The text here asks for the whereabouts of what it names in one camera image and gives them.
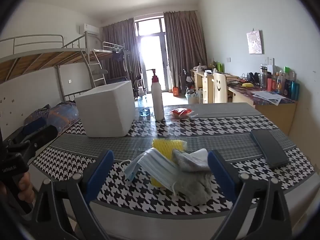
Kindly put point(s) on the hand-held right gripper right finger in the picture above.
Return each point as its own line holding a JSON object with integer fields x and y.
{"x": 222, "y": 172}

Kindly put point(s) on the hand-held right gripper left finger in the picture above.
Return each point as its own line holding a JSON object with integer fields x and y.
{"x": 100, "y": 171}

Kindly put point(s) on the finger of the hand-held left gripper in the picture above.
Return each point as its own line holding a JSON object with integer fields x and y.
{"x": 42, "y": 135}

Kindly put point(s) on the white cloth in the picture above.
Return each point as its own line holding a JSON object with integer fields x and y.
{"x": 198, "y": 156}

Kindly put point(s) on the grey cloth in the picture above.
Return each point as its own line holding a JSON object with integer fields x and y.
{"x": 197, "y": 187}

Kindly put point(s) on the blue face mask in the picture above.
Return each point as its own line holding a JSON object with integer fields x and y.
{"x": 155, "y": 170}

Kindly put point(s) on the white foam box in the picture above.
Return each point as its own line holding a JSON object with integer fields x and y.
{"x": 105, "y": 110}

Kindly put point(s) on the yellow foam net sleeve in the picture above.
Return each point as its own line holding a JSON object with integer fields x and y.
{"x": 163, "y": 147}

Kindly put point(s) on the person's left hand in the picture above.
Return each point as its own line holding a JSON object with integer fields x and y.
{"x": 25, "y": 188}

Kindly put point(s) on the houndstooth tablecloth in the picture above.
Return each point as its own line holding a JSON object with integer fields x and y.
{"x": 225, "y": 130}

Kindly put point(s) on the dark rectangular case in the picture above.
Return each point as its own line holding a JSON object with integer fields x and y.
{"x": 270, "y": 148}

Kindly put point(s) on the red snack packet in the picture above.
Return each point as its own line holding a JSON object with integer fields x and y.
{"x": 181, "y": 112}

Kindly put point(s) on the clear bottle blue liquid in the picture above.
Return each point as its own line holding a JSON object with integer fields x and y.
{"x": 145, "y": 112}

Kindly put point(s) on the grey metal bunk bed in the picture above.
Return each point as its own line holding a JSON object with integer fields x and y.
{"x": 37, "y": 57}
{"x": 110, "y": 48}

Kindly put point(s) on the light wooden desk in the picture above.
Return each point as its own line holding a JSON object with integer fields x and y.
{"x": 206, "y": 87}
{"x": 275, "y": 112}

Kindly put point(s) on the white bucket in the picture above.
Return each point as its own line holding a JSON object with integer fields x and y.
{"x": 192, "y": 97}

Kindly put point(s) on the wooden smiley face chair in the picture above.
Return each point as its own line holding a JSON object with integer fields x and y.
{"x": 220, "y": 87}

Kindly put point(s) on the printed papers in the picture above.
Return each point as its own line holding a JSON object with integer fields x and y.
{"x": 268, "y": 97}

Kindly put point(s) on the yellow desk object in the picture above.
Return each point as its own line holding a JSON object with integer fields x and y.
{"x": 247, "y": 85}

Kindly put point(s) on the white pump bottle red cap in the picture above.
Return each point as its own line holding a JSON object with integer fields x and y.
{"x": 157, "y": 100}

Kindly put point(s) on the orange bag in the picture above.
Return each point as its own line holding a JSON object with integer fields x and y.
{"x": 175, "y": 91}

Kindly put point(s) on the green box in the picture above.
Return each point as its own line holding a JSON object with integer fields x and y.
{"x": 220, "y": 67}

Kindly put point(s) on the group of toiletry bottles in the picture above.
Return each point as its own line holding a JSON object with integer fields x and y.
{"x": 282, "y": 82}

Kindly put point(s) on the hanging dark clothes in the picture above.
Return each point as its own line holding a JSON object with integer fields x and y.
{"x": 118, "y": 55}

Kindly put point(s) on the white air conditioner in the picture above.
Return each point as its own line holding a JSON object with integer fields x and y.
{"x": 89, "y": 28}

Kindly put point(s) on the brown curtain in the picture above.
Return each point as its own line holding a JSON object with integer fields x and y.
{"x": 117, "y": 45}
{"x": 185, "y": 50}

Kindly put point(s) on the glass balcony door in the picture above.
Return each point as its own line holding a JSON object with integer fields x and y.
{"x": 152, "y": 50}

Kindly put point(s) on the cartoon wall poster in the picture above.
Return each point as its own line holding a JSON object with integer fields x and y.
{"x": 255, "y": 42}

